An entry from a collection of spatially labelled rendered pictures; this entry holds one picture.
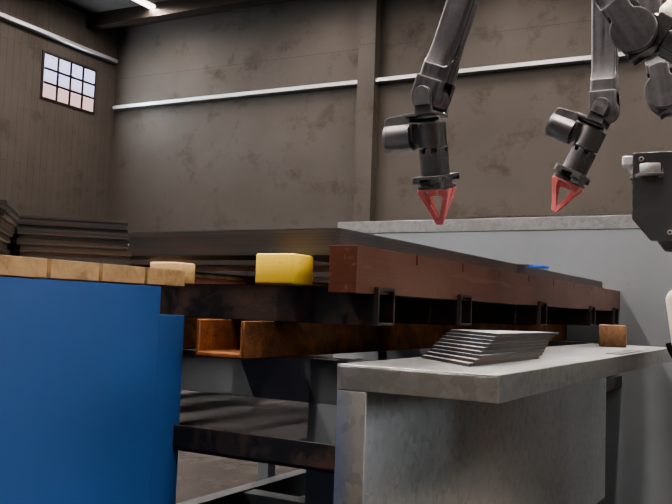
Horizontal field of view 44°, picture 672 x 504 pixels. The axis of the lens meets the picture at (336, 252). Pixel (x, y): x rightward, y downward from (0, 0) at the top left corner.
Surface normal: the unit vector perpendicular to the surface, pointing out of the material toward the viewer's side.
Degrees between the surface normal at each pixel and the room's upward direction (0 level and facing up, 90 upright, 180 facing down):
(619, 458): 90
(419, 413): 90
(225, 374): 90
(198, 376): 90
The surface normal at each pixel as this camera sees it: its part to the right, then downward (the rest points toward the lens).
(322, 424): -0.50, -0.07
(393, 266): 0.87, 0.00
